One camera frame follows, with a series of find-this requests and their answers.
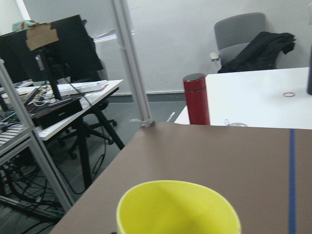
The grey office chair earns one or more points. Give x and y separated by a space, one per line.
233 34

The black computer monitor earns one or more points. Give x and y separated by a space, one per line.
52 51

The black jacket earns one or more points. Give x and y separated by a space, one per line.
261 53

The aluminium frame post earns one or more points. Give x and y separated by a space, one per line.
123 28

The yellow plastic cup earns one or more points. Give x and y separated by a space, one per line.
175 207

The red rubber band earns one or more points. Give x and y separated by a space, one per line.
289 94

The red thermos bottle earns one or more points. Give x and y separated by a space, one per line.
196 98

